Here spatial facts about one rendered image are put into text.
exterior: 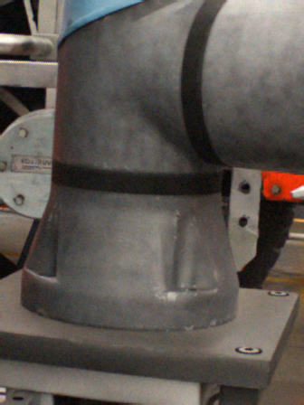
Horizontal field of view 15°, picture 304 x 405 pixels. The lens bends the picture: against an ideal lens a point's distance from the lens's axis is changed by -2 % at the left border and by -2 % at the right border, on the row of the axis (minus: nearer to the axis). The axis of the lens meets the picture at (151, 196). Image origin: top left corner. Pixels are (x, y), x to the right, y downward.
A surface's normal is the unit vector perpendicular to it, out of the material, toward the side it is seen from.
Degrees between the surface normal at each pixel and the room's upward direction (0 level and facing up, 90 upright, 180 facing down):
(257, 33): 62
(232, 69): 82
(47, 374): 90
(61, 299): 90
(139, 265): 73
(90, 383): 90
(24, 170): 90
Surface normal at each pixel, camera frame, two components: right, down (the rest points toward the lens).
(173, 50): -0.46, -0.21
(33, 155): -0.09, 0.11
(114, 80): -0.47, 0.11
